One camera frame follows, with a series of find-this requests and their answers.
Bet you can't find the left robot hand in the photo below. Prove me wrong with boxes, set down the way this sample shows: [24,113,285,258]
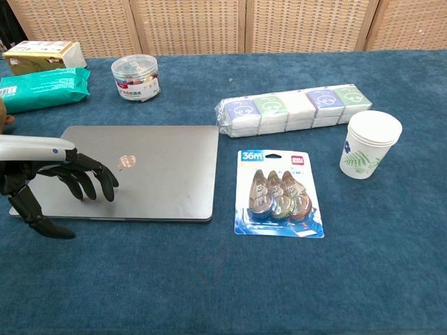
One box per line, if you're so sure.
[0,135,119,240]

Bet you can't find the grey laptop computer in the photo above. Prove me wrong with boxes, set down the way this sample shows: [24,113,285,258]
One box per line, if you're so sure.
[8,125,220,224]

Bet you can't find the brown plush toy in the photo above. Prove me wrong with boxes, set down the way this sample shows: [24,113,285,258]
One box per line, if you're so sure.
[0,97,17,135]

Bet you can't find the green soft tissue pack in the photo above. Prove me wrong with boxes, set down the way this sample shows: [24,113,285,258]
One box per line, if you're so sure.
[0,66,91,114]

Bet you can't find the yellow tissue box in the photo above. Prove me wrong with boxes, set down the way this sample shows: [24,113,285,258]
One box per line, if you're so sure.
[3,40,87,76]

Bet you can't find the clear plastic jar of clips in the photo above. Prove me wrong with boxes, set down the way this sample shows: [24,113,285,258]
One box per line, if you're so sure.
[110,54,163,104]

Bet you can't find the blue table cloth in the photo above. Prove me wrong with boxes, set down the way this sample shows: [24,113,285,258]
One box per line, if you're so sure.
[0,50,447,335]

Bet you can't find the clear-wrapped pocket tissue multipack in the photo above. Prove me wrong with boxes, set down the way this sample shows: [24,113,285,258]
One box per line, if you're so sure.
[213,83,373,140]

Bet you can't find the correction tape blister pack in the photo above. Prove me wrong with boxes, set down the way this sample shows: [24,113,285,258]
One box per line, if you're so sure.
[233,149,325,239]

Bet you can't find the woven wooden folding screen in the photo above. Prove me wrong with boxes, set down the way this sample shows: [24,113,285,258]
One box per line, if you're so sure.
[6,0,447,59]

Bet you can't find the white leaf-print paper cup stack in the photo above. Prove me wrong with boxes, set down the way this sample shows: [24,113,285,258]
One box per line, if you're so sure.
[339,110,404,180]

